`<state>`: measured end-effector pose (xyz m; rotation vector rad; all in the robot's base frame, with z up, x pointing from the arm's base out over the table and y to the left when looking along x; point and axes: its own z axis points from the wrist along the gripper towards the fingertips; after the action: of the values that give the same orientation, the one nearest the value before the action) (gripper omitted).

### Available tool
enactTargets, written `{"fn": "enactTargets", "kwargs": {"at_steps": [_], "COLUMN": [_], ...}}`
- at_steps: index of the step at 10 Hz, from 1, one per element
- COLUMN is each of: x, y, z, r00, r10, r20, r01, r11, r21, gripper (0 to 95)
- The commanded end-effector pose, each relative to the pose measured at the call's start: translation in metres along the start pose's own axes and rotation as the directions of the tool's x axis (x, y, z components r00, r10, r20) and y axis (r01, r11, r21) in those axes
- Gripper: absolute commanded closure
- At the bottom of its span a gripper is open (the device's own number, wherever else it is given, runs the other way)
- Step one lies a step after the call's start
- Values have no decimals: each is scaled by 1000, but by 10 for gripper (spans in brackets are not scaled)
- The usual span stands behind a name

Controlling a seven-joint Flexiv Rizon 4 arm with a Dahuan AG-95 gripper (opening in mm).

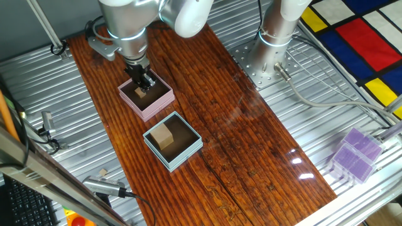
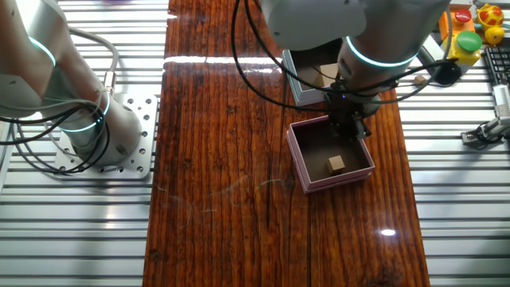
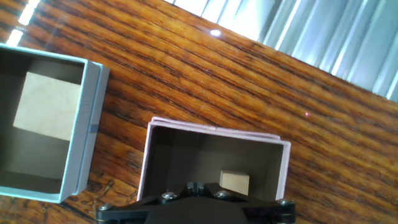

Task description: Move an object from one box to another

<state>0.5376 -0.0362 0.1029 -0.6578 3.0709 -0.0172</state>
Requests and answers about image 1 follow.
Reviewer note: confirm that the red emergency stop button box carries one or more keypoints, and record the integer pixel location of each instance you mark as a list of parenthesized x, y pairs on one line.
[(78, 221)]

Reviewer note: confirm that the tiny wooden cube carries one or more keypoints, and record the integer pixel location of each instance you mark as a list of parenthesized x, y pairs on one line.
[(103, 172)]

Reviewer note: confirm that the light blue cardboard box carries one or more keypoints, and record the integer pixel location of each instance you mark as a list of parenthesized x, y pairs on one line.
[(176, 163)]

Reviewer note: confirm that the glossy wood-grain board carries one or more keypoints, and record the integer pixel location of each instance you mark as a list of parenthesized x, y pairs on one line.
[(235, 141)]

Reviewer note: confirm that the thin metal pole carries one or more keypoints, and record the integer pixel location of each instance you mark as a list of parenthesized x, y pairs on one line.
[(47, 26)]

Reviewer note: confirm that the clear purple plastic case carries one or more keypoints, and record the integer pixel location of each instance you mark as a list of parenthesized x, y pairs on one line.
[(353, 164), (366, 142)]

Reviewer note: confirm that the colour block patterned cloth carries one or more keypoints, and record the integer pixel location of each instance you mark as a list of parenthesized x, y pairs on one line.
[(364, 40)]

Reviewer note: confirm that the orange pole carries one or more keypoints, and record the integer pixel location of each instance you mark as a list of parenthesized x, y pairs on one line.
[(5, 116)]

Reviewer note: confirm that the small silver camera on mount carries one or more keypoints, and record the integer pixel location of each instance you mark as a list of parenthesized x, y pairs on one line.
[(48, 120)]

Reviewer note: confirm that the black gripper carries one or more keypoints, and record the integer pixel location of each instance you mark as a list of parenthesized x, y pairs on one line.
[(136, 69)]

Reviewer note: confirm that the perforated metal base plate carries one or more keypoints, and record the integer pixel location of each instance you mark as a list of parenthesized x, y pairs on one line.
[(248, 66)]

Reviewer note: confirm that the ribbed silver camera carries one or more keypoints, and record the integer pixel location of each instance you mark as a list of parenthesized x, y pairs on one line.
[(102, 186)]

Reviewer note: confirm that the large wooden cube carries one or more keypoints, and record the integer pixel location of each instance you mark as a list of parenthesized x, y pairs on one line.
[(161, 136)]

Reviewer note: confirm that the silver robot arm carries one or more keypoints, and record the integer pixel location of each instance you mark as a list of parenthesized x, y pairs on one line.
[(125, 22)]

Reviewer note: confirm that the small wooden cube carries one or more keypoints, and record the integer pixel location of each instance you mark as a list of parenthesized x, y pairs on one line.
[(140, 93)]

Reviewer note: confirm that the aluminium edge rail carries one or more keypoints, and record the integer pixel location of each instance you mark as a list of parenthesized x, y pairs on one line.
[(361, 197)]

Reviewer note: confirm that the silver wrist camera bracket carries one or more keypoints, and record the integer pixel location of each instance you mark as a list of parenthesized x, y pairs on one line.
[(103, 50)]

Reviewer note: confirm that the pink cardboard box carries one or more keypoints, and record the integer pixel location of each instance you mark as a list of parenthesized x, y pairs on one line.
[(147, 113)]

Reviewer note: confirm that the aluminium frame bar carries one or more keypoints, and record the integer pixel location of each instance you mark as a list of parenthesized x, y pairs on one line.
[(31, 169)]

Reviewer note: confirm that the black keyboard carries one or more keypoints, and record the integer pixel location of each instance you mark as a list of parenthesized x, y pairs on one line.
[(28, 204)]

